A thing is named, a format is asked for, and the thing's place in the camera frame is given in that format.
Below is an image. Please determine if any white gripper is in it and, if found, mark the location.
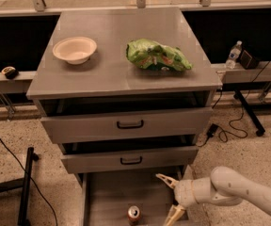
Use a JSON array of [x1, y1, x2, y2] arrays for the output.
[[156, 173, 211, 226]]

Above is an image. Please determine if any red coke can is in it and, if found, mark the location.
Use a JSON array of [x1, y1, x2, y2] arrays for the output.
[[127, 205, 141, 226]]

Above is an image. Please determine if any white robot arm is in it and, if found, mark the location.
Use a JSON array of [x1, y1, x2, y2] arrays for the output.
[[156, 167, 271, 226]]

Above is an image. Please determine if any grey bottom drawer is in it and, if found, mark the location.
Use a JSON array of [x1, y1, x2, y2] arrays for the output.
[[81, 167, 182, 226]]

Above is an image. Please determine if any grey drawer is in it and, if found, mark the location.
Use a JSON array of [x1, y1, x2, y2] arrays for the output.
[[61, 146, 198, 174], [81, 167, 182, 226], [41, 107, 212, 144]]

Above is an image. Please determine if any grey top drawer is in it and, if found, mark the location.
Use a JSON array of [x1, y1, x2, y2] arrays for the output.
[[41, 107, 212, 144]]

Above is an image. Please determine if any grey middle drawer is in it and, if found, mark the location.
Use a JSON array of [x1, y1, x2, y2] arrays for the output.
[[61, 146, 198, 174]]

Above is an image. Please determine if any grey metal drawer cabinet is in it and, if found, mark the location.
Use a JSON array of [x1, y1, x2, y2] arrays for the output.
[[25, 7, 223, 186]]

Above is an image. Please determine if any black stand leg right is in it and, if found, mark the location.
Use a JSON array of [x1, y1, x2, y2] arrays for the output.
[[234, 89, 265, 137]]

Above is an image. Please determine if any black stand leg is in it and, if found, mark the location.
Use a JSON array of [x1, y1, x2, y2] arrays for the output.
[[0, 147, 39, 226], [234, 89, 265, 137]]

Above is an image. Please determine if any green chip bag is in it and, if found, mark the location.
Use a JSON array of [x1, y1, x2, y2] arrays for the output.
[[126, 39, 193, 72]]

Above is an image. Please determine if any black stand leg left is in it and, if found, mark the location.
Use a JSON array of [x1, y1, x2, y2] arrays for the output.
[[0, 147, 39, 226]]

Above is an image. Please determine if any small black box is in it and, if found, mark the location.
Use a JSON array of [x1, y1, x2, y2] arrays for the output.
[[240, 50, 260, 70]]

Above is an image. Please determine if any clear water bottle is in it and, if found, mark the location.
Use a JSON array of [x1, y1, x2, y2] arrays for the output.
[[226, 40, 242, 69]]

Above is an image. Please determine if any white paper bowl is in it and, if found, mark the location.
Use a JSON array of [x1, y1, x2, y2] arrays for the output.
[[53, 37, 97, 65]]

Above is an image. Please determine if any black tape measure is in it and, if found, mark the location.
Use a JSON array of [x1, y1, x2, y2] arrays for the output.
[[2, 66, 19, 79]]

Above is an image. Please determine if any black power adapter cable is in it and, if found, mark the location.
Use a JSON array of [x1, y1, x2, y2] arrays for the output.
[[197, 59, 271, 148]]

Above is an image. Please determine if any black floor cable left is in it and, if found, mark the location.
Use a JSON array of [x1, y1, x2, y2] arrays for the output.
[[0, 110, 58, 226]]

